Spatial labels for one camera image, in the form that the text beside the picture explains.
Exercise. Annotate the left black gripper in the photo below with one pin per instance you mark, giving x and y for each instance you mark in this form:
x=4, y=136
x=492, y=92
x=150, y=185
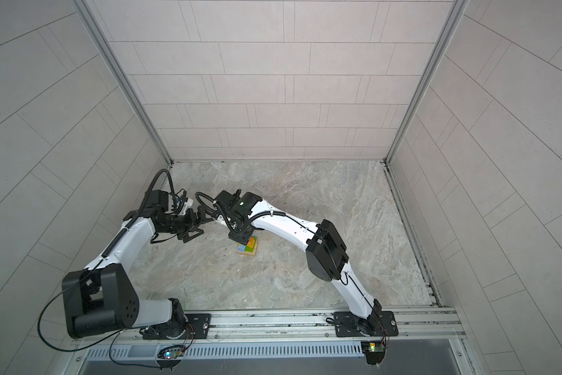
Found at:
x=191, y=222

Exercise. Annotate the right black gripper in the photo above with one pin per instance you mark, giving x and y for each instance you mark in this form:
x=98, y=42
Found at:
x=239, y=237

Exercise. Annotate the natural wood block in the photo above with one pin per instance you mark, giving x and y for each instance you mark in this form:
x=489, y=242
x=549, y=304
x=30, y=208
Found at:
x=243, y=253

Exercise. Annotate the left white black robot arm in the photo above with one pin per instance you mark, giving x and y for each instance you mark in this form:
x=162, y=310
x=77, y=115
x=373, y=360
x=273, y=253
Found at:
x=101, y=298

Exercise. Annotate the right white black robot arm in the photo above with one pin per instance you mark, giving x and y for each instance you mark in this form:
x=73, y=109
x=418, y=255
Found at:
x=324, y=248

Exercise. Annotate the left green circuit board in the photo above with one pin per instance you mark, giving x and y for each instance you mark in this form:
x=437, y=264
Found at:
x=171, y=353

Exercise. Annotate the right circuit board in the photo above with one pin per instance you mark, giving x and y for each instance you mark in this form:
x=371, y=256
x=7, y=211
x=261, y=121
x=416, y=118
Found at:
x=374, y=352

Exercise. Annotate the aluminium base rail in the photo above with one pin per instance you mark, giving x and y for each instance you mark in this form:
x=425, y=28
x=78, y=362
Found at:
x=311, y=325

